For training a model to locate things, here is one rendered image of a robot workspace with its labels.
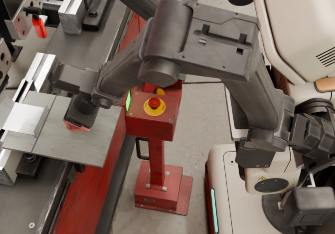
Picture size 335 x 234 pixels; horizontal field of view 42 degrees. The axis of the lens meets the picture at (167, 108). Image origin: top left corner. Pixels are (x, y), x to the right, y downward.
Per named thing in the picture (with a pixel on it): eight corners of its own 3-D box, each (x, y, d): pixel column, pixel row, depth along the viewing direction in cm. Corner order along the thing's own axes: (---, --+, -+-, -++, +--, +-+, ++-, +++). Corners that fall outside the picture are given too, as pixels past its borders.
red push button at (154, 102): (159, 113, 142) (159, 107, 139) (147, 112, 143) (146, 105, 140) (161, 104, 144) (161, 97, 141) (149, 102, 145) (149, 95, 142)
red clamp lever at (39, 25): (47, 40, 109) (37, 11, 101) (31, 38, 110) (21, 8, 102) (49, 35, 110) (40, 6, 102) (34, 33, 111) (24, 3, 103)
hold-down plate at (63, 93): (36, 180, 118) (33, 175, 115) (17, 176, 118) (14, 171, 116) (73, 93, 134) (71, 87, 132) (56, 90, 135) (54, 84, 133)
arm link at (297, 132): (307, 147, 84) (312, 120, 85) (271, 132, 79) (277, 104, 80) (271, 145, 92) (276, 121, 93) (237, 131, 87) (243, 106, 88)
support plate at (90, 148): (102, 168, 107) (102, 166, 106) (2, 148, 110) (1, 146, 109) (122, 109, 117) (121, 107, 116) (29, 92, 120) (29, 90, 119)
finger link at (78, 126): (53, 131, 107) (65, 116, 100) (63, 108, 111) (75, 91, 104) (79, 142, 109) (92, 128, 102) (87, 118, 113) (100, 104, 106)
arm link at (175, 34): (243, 78, 46) (262, -7, 48) (132, 64, 52) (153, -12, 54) (288, 154, 86) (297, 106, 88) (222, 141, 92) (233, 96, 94)
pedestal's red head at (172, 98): (172, 142, 149) (173, 113, 134) (126, 134, 151) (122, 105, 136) (181, 95, 160) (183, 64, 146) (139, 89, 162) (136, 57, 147)
